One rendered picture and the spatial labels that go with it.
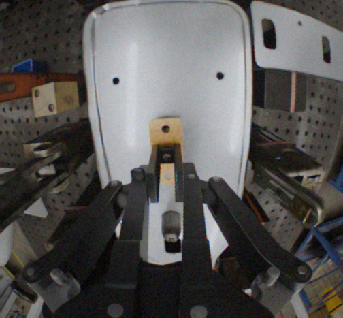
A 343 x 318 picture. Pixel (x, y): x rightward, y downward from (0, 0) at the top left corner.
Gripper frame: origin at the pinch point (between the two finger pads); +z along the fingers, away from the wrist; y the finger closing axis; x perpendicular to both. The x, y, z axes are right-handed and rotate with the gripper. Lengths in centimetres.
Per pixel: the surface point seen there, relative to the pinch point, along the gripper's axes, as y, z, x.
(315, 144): 58, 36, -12
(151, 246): -4.1, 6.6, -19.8
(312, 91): 52, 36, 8
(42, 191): -13.4, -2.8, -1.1
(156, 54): -0.7, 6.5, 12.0
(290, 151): 22.6, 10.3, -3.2
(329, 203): 197, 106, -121
